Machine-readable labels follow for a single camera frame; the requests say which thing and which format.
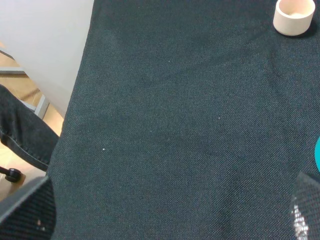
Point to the black trouser leg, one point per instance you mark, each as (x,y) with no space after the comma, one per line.
(24,133)

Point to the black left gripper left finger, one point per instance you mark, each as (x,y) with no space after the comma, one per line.
(30,212)

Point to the black table cloth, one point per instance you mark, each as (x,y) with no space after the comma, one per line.
(188,120)

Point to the black chair caster wheel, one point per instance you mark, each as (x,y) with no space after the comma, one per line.
(12,175)

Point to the grey metal frame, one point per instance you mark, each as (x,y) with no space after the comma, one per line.
(13,77)

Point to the teal saucepan with handle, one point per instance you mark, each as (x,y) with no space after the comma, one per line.
(317,154)

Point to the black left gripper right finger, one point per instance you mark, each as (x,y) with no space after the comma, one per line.
(305,207)

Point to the beige small cup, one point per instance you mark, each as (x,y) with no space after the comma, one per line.
(293,17)

